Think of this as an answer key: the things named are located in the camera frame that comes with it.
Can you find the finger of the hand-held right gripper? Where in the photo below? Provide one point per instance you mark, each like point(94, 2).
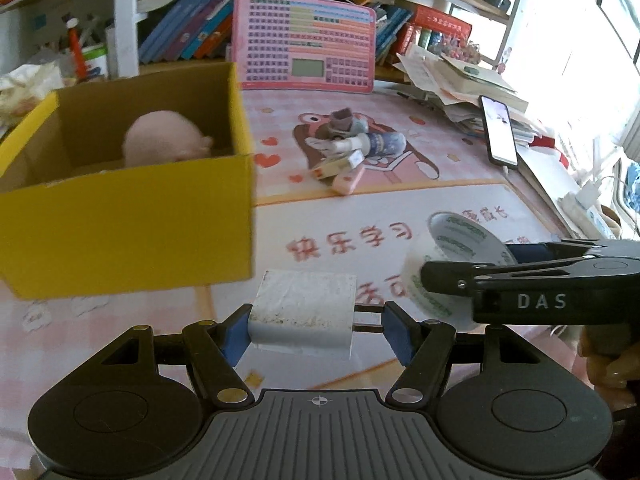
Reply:
point(530, 251)
point(447, 276)

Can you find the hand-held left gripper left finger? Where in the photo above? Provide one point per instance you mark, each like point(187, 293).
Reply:
point(232, 335)

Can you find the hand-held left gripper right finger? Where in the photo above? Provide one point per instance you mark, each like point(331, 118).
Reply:
point(397, 332)

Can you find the clear tape roll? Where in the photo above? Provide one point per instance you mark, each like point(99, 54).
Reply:
point(465, 240)

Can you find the white power adapter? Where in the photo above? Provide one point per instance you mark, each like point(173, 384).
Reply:
point(300, 310)

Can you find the dark blue bottle white cap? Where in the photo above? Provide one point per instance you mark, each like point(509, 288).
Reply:
point(385, 144)

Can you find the yellow cardboard box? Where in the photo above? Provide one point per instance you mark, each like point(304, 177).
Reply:
point(125, 230)

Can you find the pink plush pig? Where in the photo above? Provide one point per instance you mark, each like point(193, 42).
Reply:
point(160, 137)

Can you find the person's right hand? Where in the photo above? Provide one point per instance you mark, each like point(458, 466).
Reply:
point(612, 367)

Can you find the white power strip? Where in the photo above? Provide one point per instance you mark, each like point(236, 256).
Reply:
point(585, 205)

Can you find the red and white plush toy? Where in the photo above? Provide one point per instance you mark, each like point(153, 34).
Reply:
point(547, 147)

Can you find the pink printed tablecloth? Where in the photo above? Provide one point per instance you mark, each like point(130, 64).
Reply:
point(350, 220)

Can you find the black smartphone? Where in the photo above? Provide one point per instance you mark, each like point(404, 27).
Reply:
point(500, 132)

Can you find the pink eraser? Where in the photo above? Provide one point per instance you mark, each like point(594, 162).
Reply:
point(349, 181)

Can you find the stack of papers and books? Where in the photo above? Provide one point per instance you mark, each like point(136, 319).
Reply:
point(460, 80)

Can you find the grey sock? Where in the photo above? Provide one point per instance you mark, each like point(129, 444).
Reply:
point(345, 121)

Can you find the red box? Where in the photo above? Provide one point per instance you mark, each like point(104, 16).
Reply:
point(440, 27)

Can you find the leaning books beside tablet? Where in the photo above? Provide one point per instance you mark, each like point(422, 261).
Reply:
point(392, 30)

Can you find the pink learning tablet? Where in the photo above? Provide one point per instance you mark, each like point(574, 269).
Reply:
point(305, 35)

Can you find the white pen cup green label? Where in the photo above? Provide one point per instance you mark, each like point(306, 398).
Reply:
point(95, 62)

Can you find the floral cloth bag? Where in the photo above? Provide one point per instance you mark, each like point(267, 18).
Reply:
point(27, 90)

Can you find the white shelf unit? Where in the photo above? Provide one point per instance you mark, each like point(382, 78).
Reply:
point(127, 15)

